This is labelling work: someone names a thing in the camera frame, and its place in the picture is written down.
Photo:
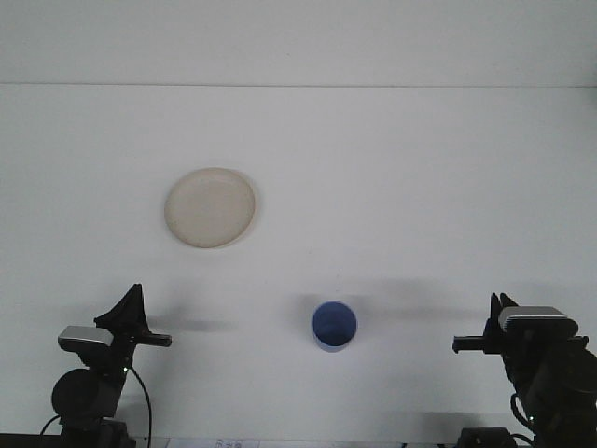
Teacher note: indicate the pale blue cup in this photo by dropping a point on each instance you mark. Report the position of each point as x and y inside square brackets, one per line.
[333, 326]

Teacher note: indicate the pale round plate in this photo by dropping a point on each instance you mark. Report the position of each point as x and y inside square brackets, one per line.
[210, 207]

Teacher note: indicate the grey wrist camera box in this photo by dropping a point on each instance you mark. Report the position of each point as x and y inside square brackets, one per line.
[84, 333]
[536, 319]

